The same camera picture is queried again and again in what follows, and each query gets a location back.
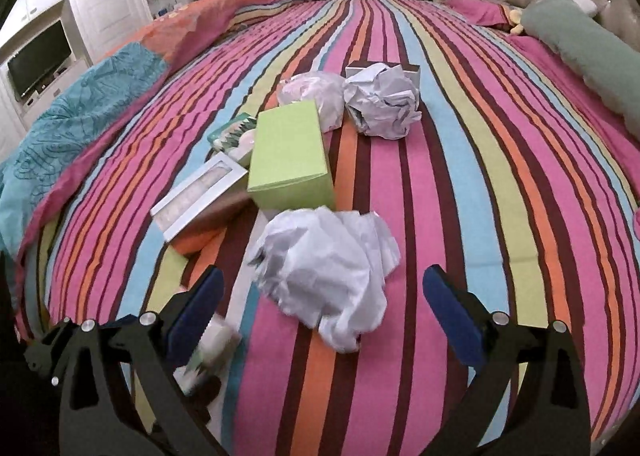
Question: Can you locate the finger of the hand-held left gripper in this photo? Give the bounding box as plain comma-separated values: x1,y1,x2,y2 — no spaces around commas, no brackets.
22,317,77,377

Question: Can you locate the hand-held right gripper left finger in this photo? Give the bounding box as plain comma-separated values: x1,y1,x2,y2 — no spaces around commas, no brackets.
50,265,225,456

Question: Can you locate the blue and orange quilt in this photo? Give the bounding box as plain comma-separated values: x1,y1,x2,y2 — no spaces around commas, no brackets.
0,0,301,257

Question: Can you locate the grey cardboard box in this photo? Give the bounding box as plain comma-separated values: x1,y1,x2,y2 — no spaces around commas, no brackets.
345,61,421,88

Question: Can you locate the green bolster pillow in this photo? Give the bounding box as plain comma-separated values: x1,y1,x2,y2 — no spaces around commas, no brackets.
520,0,640,136

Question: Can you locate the black television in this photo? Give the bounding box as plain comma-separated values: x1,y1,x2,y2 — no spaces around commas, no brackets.
7,19,73,100

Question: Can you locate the white wardrobe unit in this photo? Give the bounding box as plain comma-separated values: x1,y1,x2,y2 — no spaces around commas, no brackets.
0,0,172,149

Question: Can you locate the small pink pillow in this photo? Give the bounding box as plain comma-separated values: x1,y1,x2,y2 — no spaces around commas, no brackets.
445,0,522,30

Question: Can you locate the white window box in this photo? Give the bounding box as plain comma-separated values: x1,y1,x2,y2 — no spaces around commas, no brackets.
150,152,251,242

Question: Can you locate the white plastic bag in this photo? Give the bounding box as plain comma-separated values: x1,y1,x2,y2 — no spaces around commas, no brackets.
277,72,347,133

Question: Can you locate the striped multicolour bed sheet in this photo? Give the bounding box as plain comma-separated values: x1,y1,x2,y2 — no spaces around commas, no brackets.
15,0,640,456

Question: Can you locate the orange brown box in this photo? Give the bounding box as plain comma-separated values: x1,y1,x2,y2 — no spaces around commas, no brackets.
170,188,252,257

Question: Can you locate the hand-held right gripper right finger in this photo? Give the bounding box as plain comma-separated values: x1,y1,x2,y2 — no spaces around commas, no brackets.
422,265,593,456

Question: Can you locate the large white paper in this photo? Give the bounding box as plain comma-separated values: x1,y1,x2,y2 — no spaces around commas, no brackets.
249,207,402,353

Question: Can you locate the white printed paper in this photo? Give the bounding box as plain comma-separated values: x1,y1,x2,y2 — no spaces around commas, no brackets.
344,63,422,140

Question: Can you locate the green cardboard box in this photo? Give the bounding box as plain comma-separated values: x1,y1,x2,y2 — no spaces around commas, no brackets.
247,99,336,211

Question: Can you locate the green patterned tissue packet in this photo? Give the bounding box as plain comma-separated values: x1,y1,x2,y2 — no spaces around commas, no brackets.
207,113,259,168

